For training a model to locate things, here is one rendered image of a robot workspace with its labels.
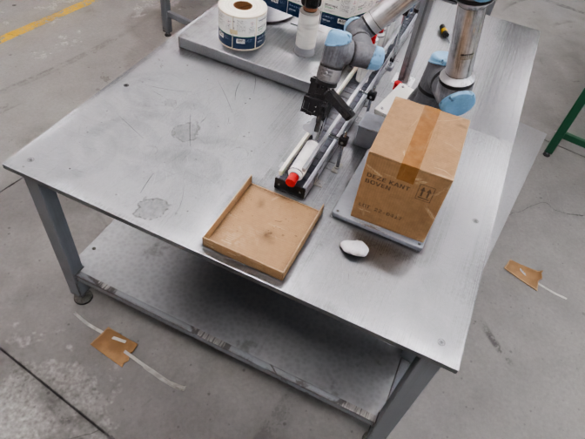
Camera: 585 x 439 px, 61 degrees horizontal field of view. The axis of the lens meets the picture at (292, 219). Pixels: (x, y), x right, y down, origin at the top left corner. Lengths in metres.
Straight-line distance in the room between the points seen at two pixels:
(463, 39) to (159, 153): 1.04
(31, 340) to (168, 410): 0.66
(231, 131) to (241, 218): 0.42
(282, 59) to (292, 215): 0.82
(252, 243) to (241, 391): 0.84
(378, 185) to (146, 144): 0.82
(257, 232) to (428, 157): 0.54
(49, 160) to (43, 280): 0.87
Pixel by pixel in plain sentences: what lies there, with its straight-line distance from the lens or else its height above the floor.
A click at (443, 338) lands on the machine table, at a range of 1.44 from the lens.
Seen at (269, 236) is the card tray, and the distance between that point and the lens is 1.51.
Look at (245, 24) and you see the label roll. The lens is 2.16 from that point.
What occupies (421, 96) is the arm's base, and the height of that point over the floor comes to 0.96.
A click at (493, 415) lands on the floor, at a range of 2.39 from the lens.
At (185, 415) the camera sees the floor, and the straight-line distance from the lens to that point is 2.14.
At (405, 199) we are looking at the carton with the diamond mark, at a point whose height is 1.00.
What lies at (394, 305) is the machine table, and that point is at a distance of 1.45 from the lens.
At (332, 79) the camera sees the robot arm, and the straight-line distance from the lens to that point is 1.63.
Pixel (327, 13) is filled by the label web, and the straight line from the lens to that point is 2.36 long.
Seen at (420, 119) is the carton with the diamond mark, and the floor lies 1.12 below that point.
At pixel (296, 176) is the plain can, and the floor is 0.92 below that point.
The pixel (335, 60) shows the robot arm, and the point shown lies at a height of 1.19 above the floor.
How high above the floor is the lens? 2.01
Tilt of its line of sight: 49 degrees down
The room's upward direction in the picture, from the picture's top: 9 degrees clockwise
